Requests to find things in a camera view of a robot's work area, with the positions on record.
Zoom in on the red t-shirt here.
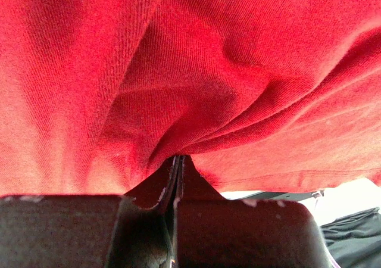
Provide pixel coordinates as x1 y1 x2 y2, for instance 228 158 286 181
1 0 380 195

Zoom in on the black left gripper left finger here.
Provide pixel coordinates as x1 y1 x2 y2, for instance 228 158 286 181
1 157 180 267

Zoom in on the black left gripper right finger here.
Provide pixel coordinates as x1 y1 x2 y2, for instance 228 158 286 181
173 156 331 267

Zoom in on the black t-shirt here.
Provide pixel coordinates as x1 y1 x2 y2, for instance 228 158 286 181
321 207 380 268

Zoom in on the aluminium table edge rail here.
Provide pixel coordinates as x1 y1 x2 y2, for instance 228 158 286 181
241 190 324 202

